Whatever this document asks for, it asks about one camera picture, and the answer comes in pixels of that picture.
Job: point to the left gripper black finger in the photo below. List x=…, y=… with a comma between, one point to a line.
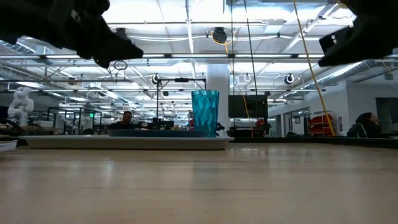
x=115, y=49

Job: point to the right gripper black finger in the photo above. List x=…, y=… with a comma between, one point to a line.
x=342, y=59

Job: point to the dark teal plate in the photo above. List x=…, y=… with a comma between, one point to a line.
x=155, y=133

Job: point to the teal faceted plastic cup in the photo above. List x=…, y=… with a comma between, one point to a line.
x=205, y=112

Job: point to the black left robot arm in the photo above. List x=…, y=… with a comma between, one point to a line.
x=12, y=18

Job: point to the grey plastic tray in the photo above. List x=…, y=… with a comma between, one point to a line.
x=124, y=143

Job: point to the red storage bins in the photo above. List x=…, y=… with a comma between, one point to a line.
x=320, y=123

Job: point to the person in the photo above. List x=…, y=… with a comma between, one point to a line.
x=190, y=123
x=370, y=124
x=126, y=119

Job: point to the white humanoid robot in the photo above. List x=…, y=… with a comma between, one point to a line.
x=21, y=105

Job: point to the white building column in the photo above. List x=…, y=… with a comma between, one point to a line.
x=217, y=77

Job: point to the silver ceiling air duct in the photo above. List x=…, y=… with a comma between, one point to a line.
x=342, y=74

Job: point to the black background rig frame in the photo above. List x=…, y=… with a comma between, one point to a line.
x=182, y=80

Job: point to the black aluminium table frame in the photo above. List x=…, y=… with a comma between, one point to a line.
x=311, y=141

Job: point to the black wall monitor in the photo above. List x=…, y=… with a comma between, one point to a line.
x=248, y=105

